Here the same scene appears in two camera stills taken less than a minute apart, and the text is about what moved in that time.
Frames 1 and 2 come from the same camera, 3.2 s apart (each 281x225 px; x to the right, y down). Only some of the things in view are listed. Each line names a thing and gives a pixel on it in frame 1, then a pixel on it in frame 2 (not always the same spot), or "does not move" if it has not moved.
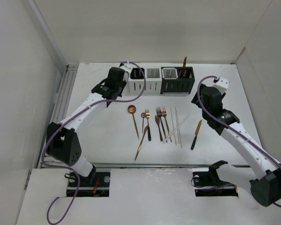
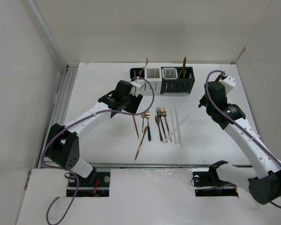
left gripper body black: (121, 88) → (130, 102)
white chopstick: (164, 141) does not move
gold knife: (184, 63) does not move
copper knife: (145, 131) does not move
